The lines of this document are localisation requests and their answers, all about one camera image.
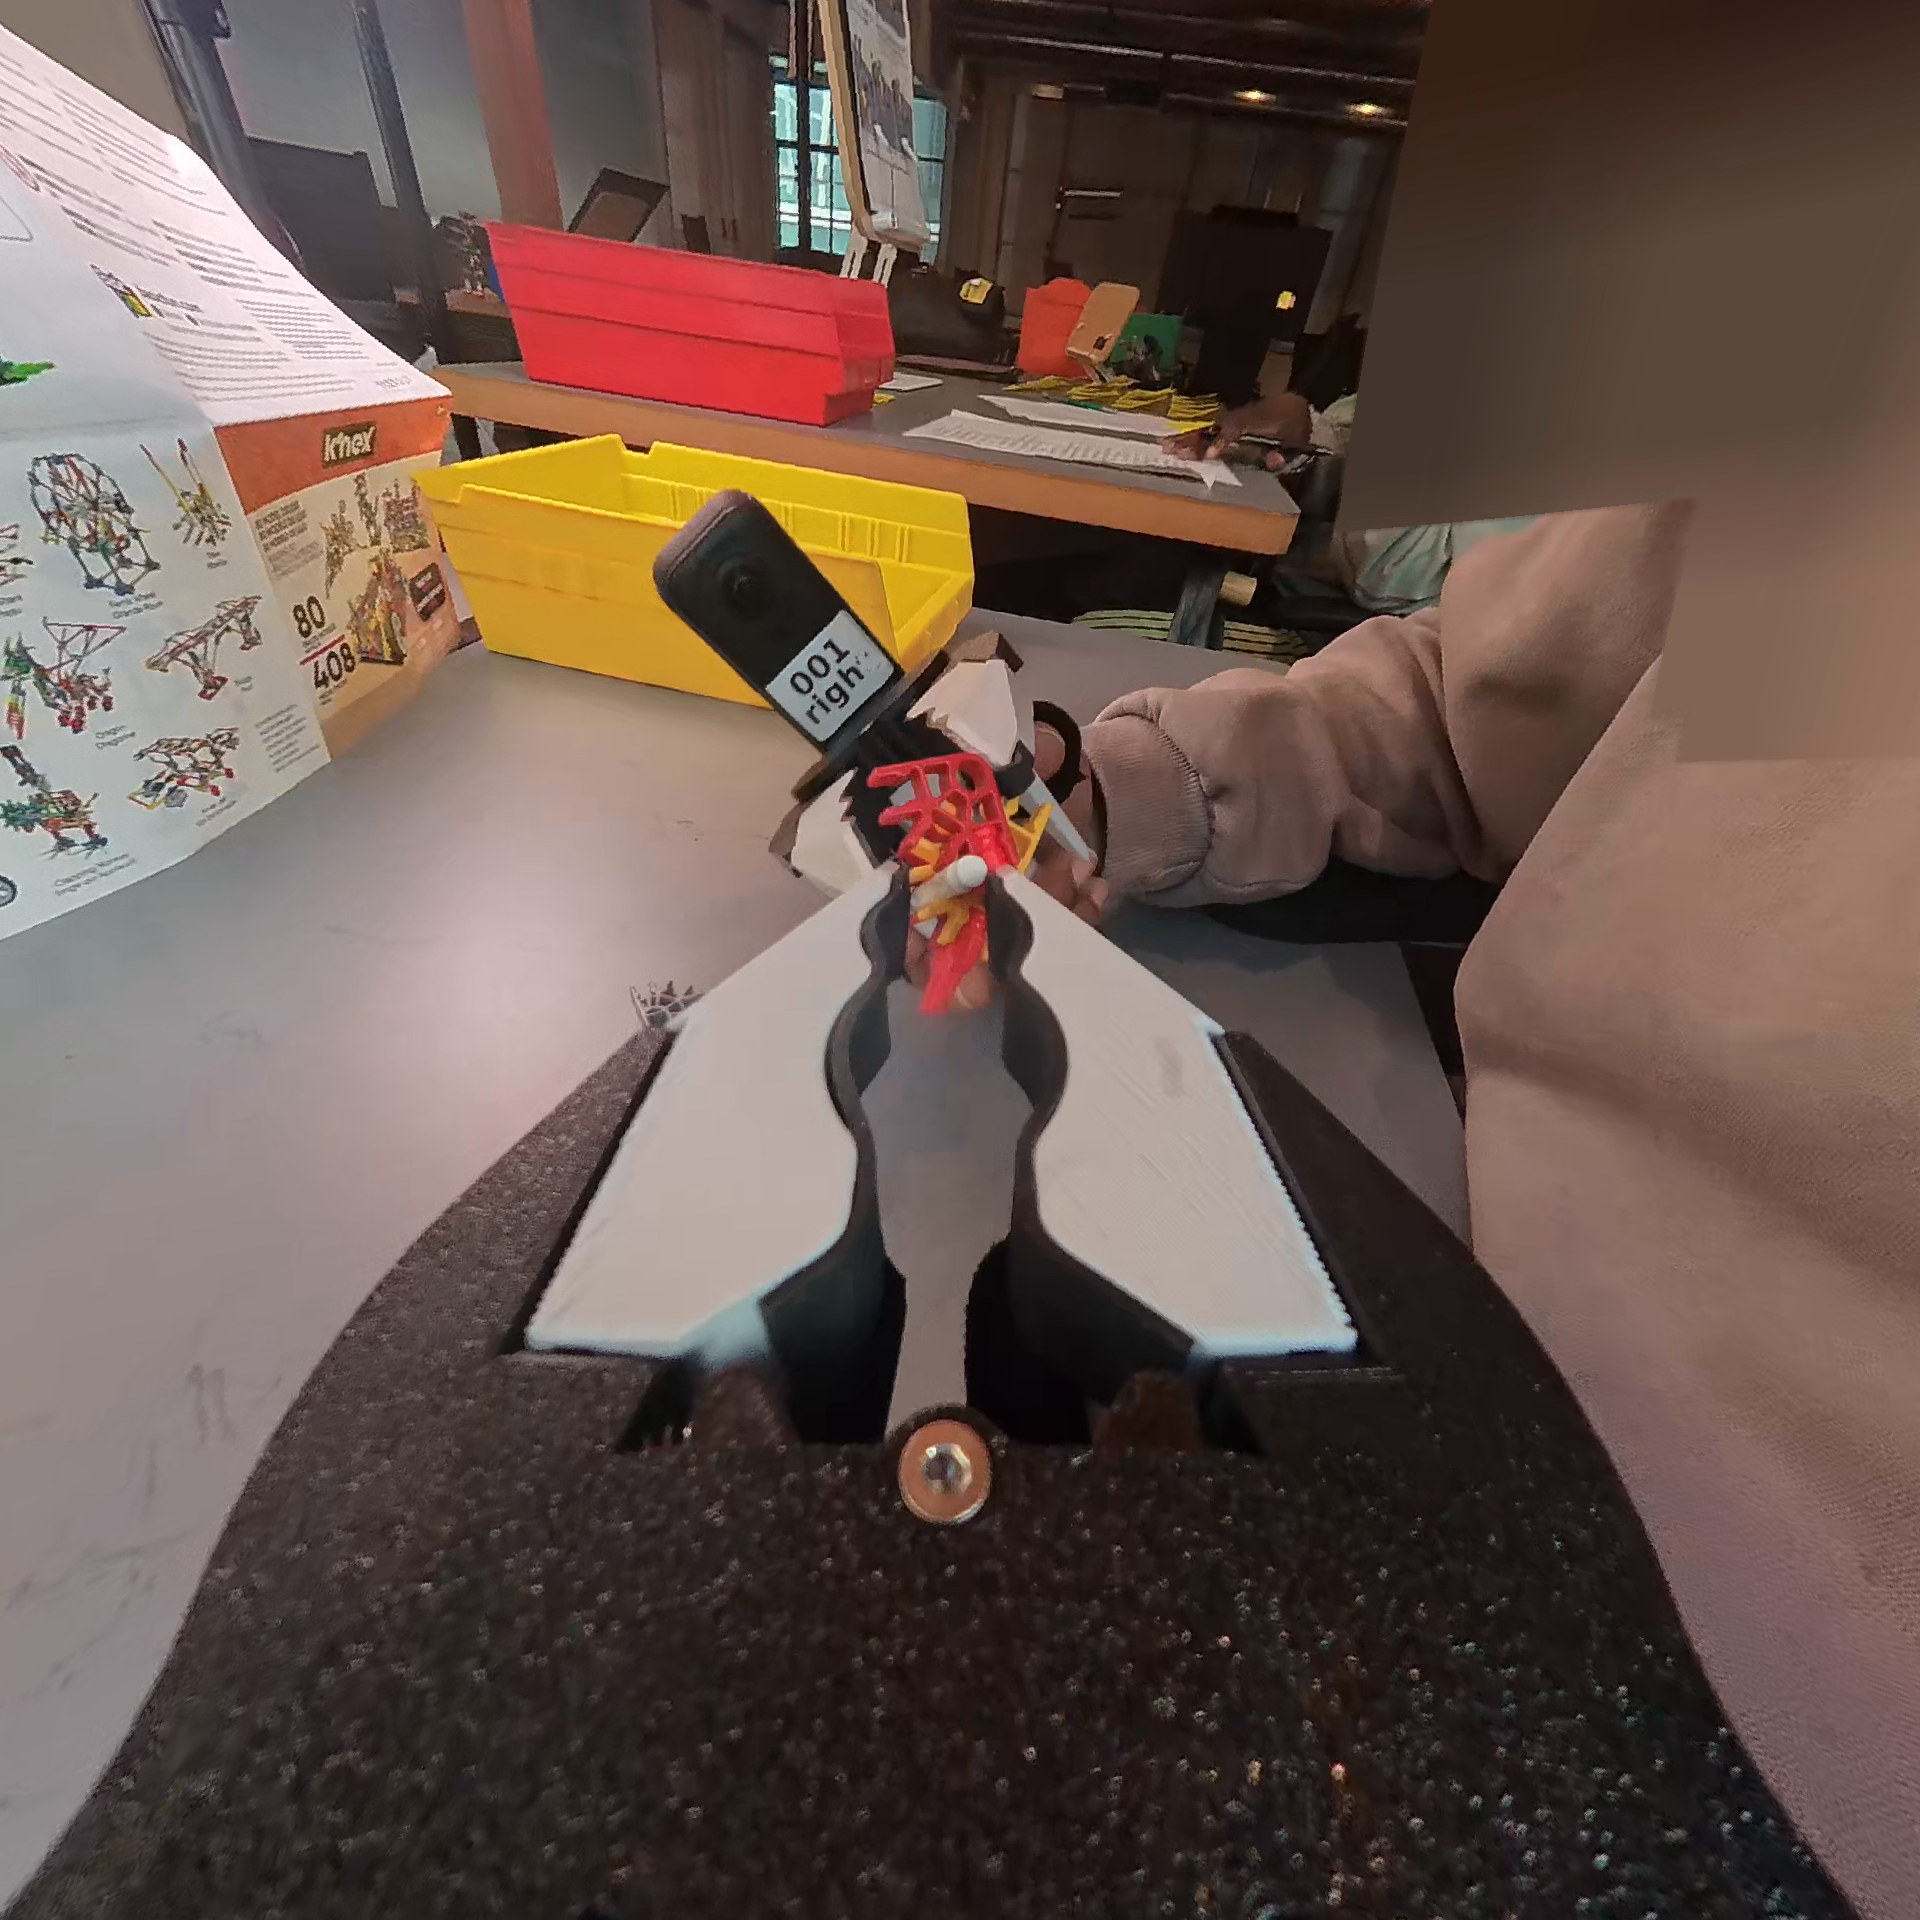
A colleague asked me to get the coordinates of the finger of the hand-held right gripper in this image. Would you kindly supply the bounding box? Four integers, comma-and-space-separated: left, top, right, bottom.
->
931, 637, 1037, 771
773, 795, 902, 890

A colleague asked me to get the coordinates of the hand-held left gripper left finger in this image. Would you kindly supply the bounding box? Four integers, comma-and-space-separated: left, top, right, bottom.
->
525, 866, 910, 1442

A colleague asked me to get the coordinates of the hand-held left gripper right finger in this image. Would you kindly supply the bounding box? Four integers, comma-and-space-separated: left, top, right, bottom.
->
965, 870, 1359, 1442

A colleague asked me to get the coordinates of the yellow toy connector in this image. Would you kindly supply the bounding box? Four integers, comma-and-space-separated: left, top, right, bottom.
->
902, 802, 1052, 920

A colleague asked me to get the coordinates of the person's right forearm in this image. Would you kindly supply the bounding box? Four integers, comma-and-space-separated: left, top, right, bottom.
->
1077, 503, 1690, 909

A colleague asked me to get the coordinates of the person's right hand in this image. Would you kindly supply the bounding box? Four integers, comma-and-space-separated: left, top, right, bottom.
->
901, 717, 1115, 1011

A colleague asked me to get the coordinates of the yellow plastic bin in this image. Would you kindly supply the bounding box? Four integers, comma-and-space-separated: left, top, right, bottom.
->
412, 434, 977, 710

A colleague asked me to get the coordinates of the red plastic bin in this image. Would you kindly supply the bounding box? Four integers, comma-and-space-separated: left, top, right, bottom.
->
484, 222, 897, 429

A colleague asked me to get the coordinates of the white paper sheet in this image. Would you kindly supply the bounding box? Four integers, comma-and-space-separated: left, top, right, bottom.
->
901, 394, 1243, 488

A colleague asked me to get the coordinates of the black bag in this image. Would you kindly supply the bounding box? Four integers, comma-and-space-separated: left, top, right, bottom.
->
884, 269, 1018, 367

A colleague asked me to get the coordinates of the pile of yellow toy rods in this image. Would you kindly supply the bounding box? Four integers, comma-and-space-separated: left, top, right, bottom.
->
1026, 374, 1225, 424

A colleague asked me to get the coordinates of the orange plastic bin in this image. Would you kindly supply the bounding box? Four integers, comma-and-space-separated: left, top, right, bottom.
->
1018, 277, 1142, 380

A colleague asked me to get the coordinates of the poster on stand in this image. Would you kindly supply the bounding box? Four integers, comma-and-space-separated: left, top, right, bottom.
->
815, 0, 929, 278

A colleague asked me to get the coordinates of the person's beige sweater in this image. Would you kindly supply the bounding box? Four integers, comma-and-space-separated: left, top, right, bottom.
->
1452, 509, 1920, 1920

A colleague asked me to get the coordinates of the folded instruction sheet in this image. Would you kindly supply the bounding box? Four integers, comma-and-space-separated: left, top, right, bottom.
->
0, 23, 452, 943

